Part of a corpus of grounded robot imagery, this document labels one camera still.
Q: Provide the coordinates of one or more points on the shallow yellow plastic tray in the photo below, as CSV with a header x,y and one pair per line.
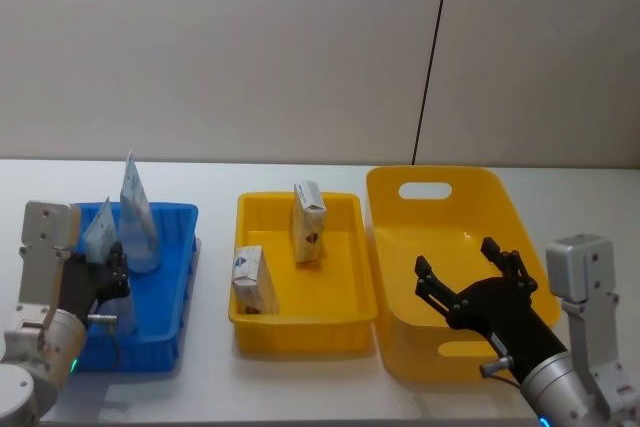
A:
x,y
325,287

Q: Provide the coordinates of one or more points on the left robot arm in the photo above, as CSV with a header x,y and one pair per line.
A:
x,y
35,267

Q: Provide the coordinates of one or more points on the tall pale blue pouch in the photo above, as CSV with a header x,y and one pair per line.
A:
x,y
137,227

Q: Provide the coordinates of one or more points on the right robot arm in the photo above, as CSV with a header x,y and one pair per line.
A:
x,y
580,347

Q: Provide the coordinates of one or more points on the white drink carton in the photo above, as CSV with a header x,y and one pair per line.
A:
x,y
309,227
252,282

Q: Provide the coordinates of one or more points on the blue plastic tray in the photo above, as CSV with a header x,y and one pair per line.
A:
x,y
160,267

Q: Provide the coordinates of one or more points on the small pale blue pouch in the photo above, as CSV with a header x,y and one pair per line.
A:
x,y
100,237

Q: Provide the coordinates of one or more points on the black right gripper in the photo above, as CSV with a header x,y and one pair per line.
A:
x,y
500,312

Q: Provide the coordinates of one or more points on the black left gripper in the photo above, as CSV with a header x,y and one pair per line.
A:
x,y
80,282

